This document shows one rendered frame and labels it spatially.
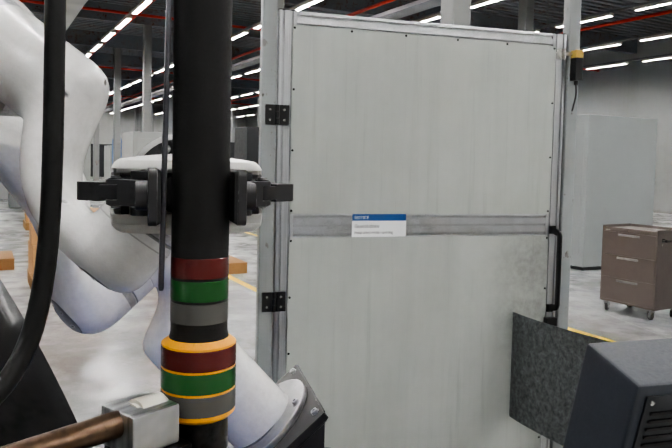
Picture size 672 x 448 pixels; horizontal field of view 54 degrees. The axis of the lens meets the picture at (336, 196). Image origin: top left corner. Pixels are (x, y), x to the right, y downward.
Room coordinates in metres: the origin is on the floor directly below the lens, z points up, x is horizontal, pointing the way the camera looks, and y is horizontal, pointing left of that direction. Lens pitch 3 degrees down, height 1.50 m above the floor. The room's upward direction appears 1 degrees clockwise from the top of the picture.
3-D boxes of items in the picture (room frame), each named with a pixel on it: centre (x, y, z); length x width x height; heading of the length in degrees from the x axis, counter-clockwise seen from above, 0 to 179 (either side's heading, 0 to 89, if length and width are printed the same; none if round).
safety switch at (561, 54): (2.51, -0.86, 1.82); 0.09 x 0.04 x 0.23; 106
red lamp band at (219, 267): (0.39, 0.08, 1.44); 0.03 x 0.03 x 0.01
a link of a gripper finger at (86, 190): (0.45, 0.14, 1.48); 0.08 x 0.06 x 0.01; 135
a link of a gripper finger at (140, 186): (0.39, 0.12, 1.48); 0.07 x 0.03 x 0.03; 16
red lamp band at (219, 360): (0.39, 0.08, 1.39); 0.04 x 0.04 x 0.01
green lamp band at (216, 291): (0.39, 0.08, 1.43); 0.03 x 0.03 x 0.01
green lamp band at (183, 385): (0.39, 0.08, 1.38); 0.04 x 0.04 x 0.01
